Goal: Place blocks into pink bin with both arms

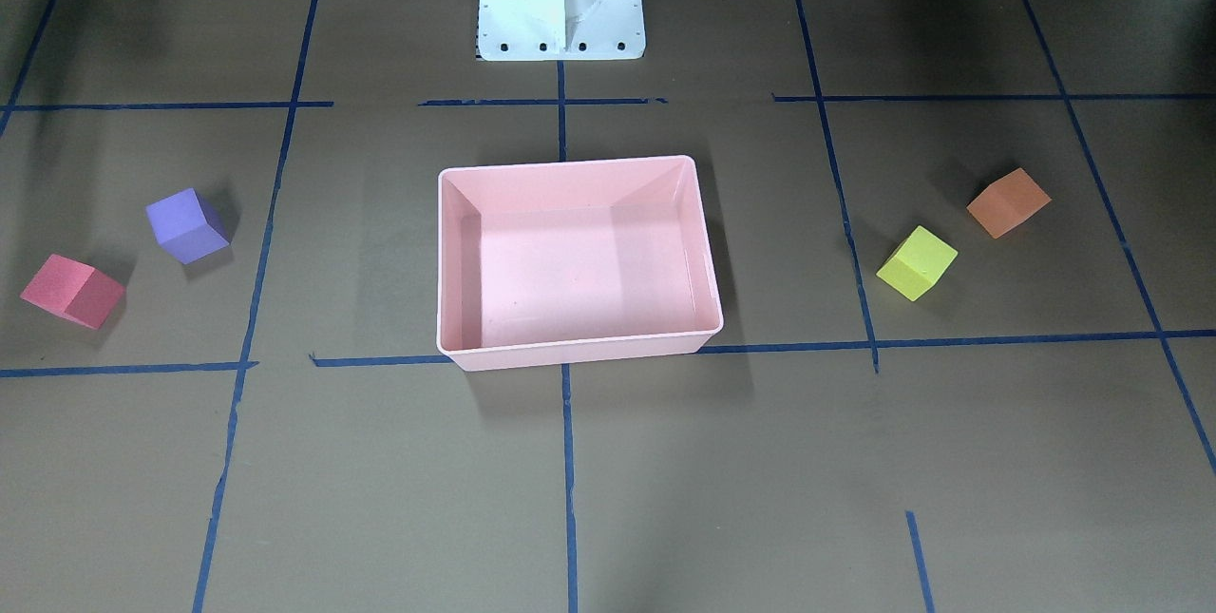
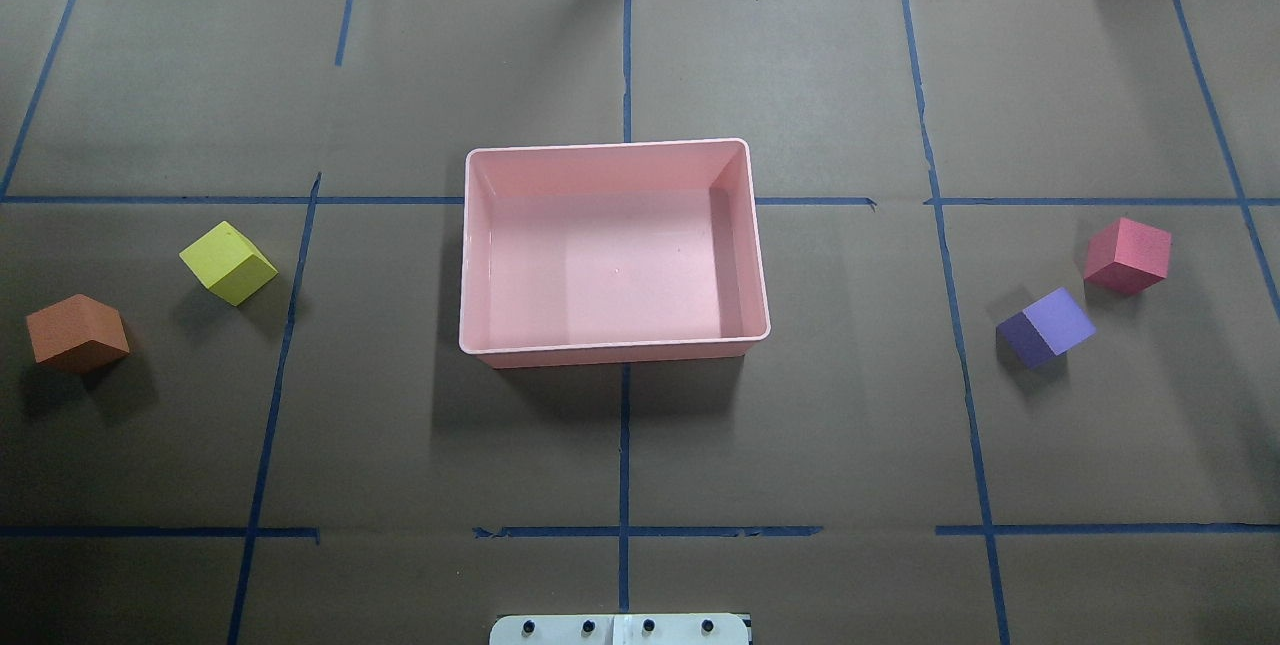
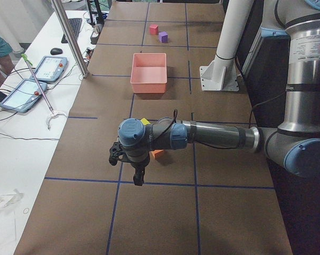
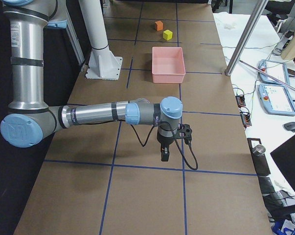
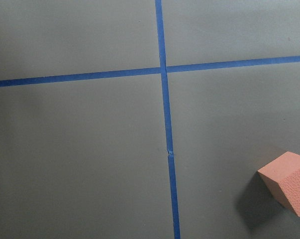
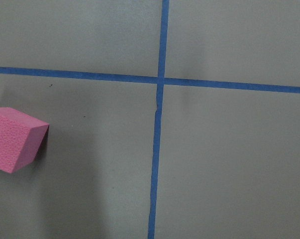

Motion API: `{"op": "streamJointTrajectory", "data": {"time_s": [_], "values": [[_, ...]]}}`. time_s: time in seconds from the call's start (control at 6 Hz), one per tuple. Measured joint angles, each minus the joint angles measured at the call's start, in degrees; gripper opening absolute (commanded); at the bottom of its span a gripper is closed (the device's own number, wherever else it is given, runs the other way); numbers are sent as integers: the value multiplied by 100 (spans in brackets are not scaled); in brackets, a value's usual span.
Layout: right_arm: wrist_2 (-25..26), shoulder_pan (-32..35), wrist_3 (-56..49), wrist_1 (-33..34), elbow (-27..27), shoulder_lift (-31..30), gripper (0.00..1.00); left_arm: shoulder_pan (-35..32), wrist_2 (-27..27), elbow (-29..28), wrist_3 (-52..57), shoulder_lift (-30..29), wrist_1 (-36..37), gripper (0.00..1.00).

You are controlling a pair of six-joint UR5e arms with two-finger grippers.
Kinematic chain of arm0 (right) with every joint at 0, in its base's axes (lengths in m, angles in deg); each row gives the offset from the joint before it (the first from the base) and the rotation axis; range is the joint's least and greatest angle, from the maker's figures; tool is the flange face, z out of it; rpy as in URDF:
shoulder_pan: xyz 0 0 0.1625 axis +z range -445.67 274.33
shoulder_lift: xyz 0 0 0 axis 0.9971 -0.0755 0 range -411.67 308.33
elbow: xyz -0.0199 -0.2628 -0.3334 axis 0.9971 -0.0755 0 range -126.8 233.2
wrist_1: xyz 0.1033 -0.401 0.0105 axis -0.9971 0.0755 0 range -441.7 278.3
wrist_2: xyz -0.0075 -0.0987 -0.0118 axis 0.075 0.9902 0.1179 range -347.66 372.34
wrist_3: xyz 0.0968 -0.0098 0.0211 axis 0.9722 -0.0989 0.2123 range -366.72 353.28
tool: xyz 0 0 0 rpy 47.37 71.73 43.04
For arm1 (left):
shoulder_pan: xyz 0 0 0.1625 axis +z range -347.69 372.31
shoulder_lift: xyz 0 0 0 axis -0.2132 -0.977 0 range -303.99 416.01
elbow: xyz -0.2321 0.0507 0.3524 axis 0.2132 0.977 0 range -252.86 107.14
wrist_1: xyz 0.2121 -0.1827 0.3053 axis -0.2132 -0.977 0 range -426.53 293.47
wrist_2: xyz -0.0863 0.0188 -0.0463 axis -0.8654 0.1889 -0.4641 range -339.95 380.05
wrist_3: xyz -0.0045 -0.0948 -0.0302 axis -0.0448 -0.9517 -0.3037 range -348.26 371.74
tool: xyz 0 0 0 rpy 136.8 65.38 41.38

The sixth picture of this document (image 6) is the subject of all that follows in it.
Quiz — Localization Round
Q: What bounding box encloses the pink foam block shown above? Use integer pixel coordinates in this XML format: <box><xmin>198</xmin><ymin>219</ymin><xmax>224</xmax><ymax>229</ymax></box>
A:
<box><xmin>0</xmin><ymin>107</ymin><xmax>49</xmax><ymax>173</ymax></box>

